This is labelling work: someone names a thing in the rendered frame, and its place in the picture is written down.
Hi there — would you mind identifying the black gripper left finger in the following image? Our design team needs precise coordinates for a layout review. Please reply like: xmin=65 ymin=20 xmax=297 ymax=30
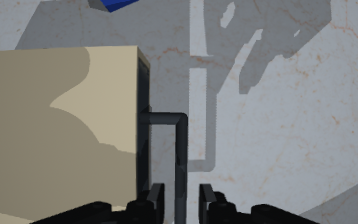
xmin=29 ymin=183 xmax=165 ymax=224

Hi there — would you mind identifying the blue block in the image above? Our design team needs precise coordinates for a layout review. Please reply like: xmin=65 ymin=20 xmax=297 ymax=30
xmin=101 ymin=0 xmax=139 ymax=12

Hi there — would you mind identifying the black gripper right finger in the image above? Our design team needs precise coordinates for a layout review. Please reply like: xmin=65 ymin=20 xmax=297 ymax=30
xmin=198 ymin=184 xmax=319 ymax=224

